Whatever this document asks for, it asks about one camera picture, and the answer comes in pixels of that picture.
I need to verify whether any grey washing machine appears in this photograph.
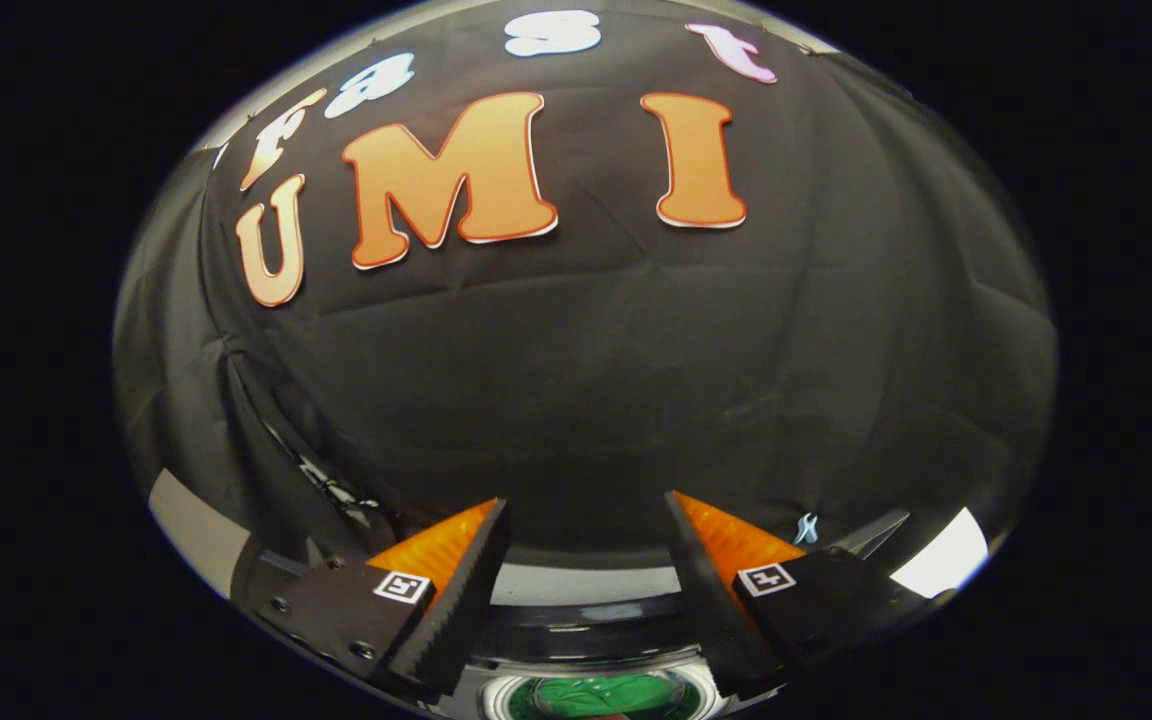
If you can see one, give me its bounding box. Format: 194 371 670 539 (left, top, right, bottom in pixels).
416 600 747 720

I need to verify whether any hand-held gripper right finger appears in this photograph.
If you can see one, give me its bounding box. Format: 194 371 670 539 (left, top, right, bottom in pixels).
663 490 937 701

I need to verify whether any black backdrop cloth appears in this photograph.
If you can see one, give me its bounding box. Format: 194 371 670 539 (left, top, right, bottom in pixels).
114 0 1057 601

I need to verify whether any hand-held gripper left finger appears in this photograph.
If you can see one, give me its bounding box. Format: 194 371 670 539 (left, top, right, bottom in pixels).
231 497 512 701

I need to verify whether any green polo shirt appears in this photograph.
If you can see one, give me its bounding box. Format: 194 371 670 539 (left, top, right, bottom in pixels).
534 675 679 720

